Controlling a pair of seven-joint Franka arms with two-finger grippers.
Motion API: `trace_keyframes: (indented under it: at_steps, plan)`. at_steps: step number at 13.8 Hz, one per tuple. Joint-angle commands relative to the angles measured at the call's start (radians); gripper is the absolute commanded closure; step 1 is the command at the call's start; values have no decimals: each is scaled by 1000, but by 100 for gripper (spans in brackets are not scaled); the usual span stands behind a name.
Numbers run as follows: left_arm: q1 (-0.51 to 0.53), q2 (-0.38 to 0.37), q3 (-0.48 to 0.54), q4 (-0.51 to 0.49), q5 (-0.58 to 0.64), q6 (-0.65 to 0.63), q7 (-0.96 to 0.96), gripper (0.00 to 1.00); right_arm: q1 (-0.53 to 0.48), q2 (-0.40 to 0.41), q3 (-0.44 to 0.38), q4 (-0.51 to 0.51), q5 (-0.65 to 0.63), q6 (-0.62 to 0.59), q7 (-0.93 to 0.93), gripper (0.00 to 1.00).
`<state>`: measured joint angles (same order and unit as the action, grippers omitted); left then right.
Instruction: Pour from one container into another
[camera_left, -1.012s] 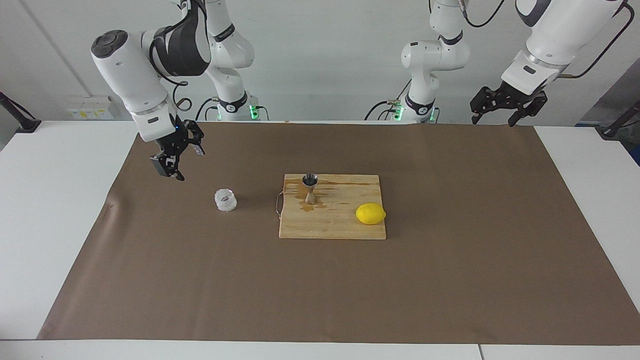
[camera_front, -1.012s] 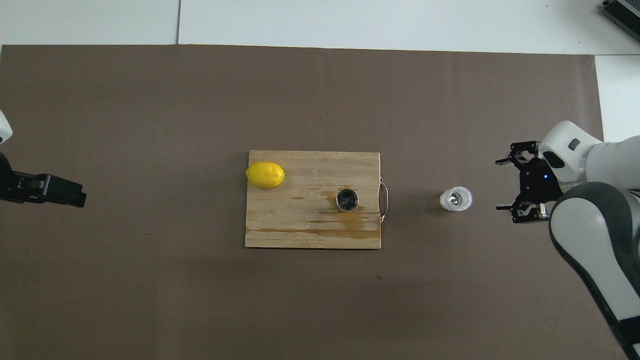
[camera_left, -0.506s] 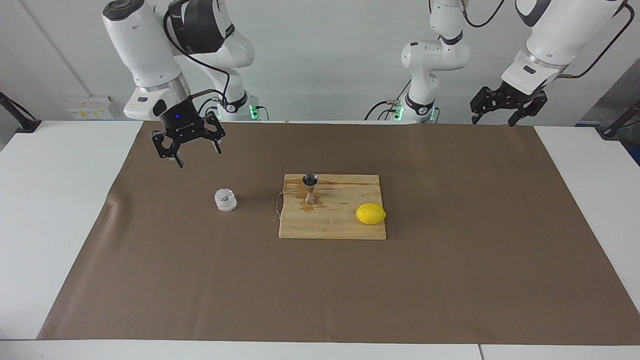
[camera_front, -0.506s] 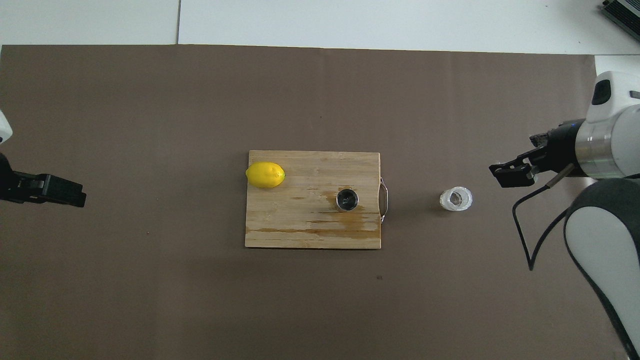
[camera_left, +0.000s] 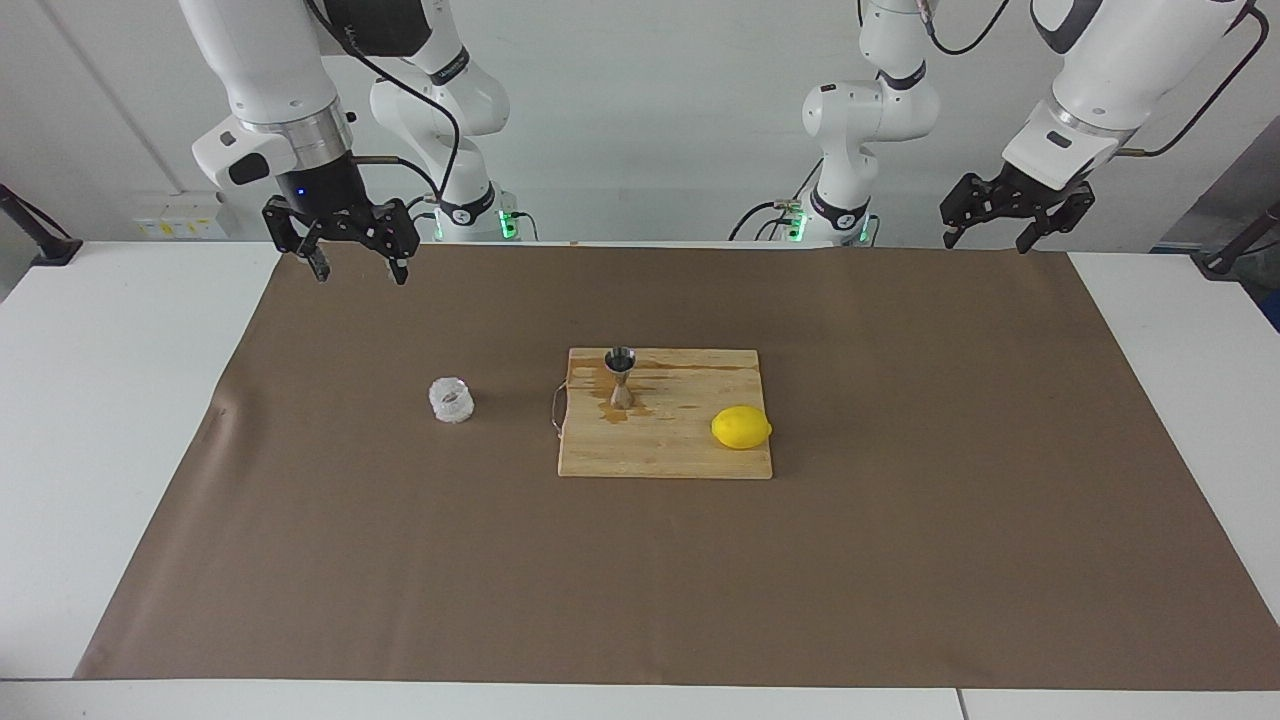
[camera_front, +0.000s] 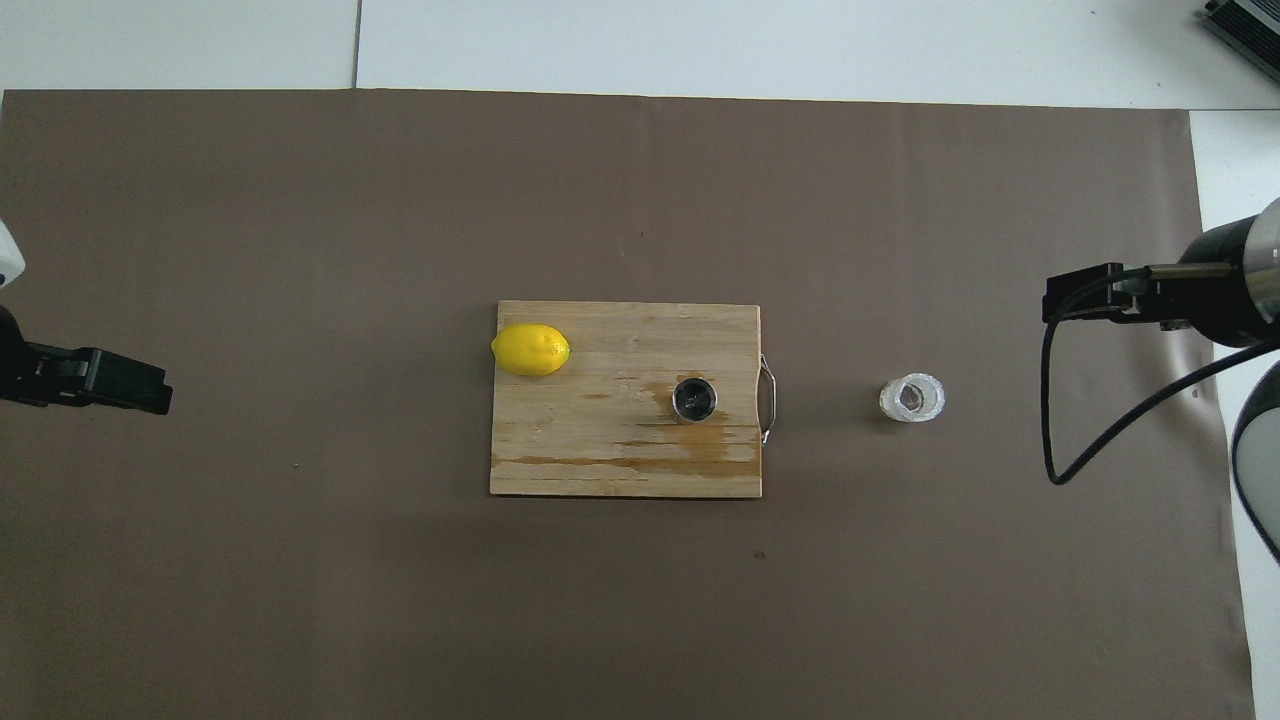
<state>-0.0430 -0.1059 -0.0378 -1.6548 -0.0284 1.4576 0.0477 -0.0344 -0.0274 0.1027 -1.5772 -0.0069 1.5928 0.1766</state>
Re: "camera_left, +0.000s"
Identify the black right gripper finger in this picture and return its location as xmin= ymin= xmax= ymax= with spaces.
xmin=345 ymin=198 xmax=421 ymax=286
xmin=263 ymin=198 xmax=331 ymax=283

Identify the clear faceted glass cup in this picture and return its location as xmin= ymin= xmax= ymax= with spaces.
xmin=429 ymin=376 xmax=475 ymax=425

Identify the black right base cable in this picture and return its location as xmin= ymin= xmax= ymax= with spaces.
xmin=398 ymin=192 xmax=441 ymax=244

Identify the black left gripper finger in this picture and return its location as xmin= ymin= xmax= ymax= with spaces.
xmin=1015 ymin=185 xmax=1093 ymax=254
xmin=940 ymin=172 xmax=1006 ymax=249

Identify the black left base cable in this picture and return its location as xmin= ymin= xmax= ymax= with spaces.
xmin=728 ymin=198 xmax=809 ymax=243

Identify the black left arm loop cable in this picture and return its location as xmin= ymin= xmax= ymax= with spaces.
xmin=920 ymin=0 xmax=1011 ymax=57

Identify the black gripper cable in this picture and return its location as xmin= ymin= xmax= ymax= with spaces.
xmin=1118 ymin=5 xmax=1271 ymax=159
xmin=305 ymin=0 xmax=463 ymax=206

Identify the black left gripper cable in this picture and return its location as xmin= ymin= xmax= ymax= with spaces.
xmin=1118 ymin=5 xmax=1271 ymax=159

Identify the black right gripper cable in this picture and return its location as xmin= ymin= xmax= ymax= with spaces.
xmin=305 ymin=0 xmax=463 ymax=206

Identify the wooden cutting board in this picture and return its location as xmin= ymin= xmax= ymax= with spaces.
xmin=550 ymin=347 xmax=774 ymax=481

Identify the brown paper table mat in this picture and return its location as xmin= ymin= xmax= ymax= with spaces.
xmin=75 ymin=243 xmax=1280 ymax=691

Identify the steel double jigger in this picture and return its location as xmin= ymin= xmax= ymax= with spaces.
xmin=604 ymin=347 xmax=639 ymax=409

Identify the black base cable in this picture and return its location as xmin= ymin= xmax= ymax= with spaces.
xmin=728 ymin=198 xmax=809 ymax=243
xmin=398 ymin=192 xmax=441 ymax=244

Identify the black camera stand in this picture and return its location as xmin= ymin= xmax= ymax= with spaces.
xmin=0 ymin=183 xmax=83 ymax=267
xmin=1193 ymin=200 xmax=1280 ymax=279

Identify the yellow lemon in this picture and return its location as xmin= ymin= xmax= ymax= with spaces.
xmin=711 ymin=405 xmax=774 ymax=451

